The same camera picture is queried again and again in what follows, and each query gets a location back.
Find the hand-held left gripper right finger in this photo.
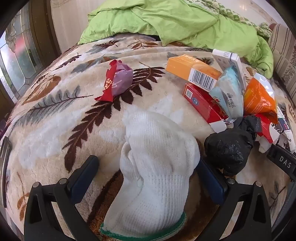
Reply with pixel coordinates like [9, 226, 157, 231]
[192, 158, 272, 241]

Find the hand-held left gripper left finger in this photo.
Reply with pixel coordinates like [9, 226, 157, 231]
[24, 155, 100, 241]

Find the red white torn wrapper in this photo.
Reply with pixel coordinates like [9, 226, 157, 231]
[254, 113, 281, 153]

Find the white knit work glove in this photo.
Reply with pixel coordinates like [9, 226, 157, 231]
[99, 111, 201, 239]

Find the orange snack bag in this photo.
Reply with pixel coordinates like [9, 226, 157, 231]
[243, 73, 279, 124]

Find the red cigarette box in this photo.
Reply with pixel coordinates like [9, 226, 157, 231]
[183, 83, 229, 133]

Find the light blue tissue packet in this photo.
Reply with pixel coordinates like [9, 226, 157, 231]
[209, 67, 244, 121]

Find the red candy wrapper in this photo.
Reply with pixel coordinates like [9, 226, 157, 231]
[94, 59, 123, 102]

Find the purple paper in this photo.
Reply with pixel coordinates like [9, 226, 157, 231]
[111, 61, 134, 96]

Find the white medicine box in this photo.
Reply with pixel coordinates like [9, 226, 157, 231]
[212, 49, 247, 90]

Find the black plastic bag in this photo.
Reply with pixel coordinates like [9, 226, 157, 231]
[204, 115, 262, 176]

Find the leaf print blanket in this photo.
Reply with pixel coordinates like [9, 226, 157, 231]
[0, 35, 296, 241]

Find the black smartphone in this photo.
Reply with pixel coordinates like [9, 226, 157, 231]
[0, 137, 11, 208]

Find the striped beige cushion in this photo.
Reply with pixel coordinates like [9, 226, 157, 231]
[268, 23, 296, 98]

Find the orange cardboard box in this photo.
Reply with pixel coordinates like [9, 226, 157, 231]
[166, 54, 222, 87]

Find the stained glass door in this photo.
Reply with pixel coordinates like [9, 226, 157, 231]
[0, 0, 60, 109]

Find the green quilt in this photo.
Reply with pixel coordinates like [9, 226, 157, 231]
[77, 0, 274, 79]

